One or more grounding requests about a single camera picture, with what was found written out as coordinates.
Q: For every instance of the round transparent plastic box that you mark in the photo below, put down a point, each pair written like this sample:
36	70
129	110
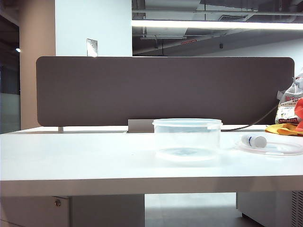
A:
187	137

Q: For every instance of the small white medicine bottle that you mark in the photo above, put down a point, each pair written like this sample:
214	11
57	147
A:
256	141

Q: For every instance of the round transparent clip lid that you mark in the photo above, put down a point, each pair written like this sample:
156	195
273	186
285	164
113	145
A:
284	150

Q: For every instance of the round cabinet lock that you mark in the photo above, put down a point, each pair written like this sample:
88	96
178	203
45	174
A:
57	202

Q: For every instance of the red ceiling sign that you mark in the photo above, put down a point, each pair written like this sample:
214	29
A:
189	42

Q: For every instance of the long ceiling light strip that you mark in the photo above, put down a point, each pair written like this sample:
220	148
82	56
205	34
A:
201	24

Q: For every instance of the white drawer cabinet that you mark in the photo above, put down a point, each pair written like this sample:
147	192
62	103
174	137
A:
94	210

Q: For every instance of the ceiling vent grille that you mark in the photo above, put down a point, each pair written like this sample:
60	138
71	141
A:
233	17

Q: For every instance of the yellow cloth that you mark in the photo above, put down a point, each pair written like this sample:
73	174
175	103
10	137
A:
279	130

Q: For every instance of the white printed plastic bag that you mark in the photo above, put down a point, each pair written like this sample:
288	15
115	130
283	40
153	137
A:
287	104

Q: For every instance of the white vented cabinet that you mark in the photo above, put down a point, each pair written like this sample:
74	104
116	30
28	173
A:
267	205

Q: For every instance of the red-orange cloth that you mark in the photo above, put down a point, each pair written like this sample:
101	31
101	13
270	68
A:
300	113

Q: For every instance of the metal wall plate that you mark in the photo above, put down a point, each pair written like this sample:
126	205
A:
92	47

